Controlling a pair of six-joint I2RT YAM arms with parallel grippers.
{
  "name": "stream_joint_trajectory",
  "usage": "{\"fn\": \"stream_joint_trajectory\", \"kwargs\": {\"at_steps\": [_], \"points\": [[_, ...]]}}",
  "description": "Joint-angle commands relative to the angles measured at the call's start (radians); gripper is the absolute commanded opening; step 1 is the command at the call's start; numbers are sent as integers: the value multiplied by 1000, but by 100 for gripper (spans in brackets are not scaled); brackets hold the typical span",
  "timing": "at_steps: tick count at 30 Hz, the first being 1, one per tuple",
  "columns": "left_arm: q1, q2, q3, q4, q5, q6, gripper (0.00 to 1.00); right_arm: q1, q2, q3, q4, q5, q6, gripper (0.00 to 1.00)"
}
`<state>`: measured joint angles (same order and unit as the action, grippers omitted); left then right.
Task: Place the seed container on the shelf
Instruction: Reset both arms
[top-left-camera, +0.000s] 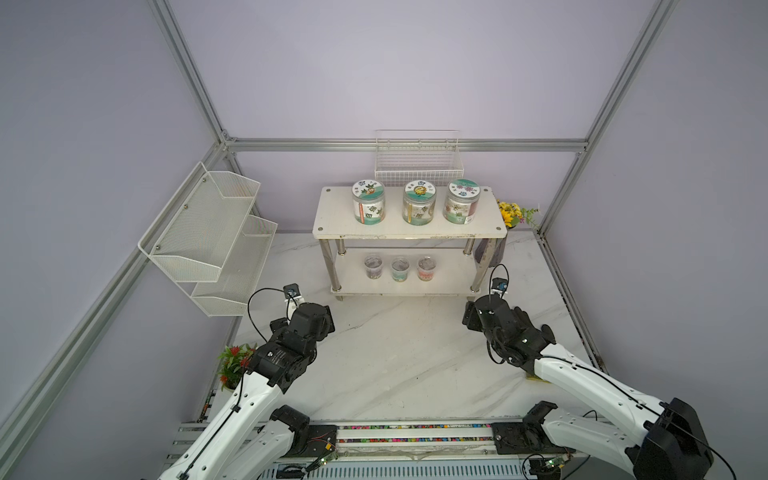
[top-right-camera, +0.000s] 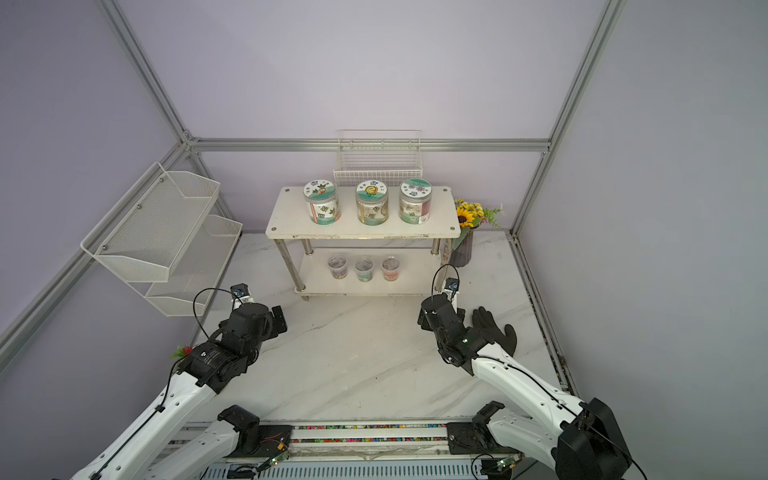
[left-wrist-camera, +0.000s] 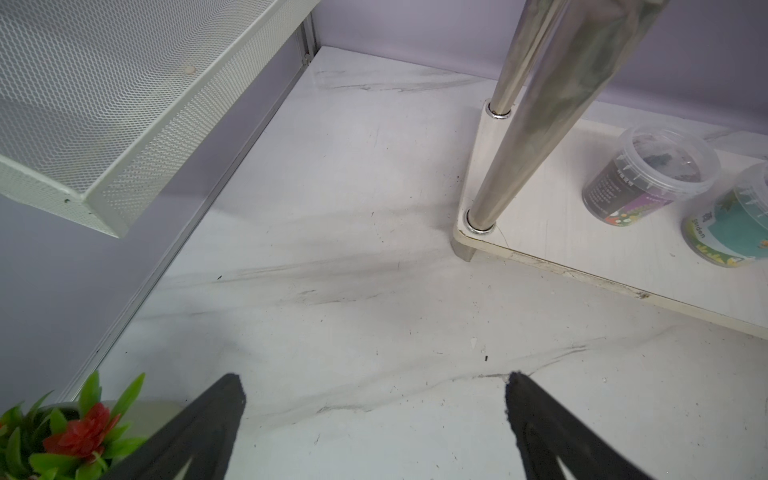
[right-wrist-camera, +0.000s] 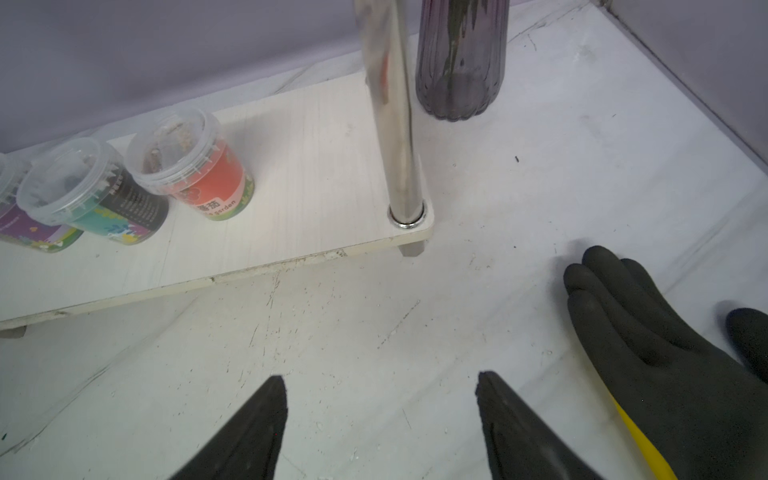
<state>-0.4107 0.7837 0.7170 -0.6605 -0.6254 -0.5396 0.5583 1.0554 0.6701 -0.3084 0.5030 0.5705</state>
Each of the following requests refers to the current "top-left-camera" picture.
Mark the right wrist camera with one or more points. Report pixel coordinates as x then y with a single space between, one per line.
498 286

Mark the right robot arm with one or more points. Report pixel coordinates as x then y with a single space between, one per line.
636 432

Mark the small red-based clear cup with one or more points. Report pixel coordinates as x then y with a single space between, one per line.
426 268

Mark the aluminium front rail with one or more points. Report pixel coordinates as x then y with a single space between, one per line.
411 438

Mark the white wire basket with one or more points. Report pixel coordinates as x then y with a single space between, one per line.
402 156

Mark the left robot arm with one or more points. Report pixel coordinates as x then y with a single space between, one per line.
254 428

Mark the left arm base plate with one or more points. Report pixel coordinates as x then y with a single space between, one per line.
312 441

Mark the white mesh wall rack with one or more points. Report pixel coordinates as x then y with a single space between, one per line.
210 243

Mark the pink flower lid seed container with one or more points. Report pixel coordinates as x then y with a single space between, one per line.
461 200

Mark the sunflower lid seed container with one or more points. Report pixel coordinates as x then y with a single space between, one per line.
419 202

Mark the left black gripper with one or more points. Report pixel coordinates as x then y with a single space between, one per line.
278 328

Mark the strawberry lid seed container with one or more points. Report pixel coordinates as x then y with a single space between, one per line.
368 201

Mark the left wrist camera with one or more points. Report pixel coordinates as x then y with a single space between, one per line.
293 299

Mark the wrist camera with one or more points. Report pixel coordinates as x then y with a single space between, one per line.
293 299
498 286

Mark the white two-tier shelf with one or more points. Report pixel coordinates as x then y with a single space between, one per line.
462 252

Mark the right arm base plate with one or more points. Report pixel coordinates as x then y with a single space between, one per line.
517 438

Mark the aluminium cage frame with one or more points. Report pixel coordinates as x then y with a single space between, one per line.
35 407

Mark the yellow sunflower plant pot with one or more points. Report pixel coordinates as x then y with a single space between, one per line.
513 216

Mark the red flower plant pot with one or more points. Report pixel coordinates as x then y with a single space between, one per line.
233 362

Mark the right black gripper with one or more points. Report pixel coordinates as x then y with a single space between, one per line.
471 316

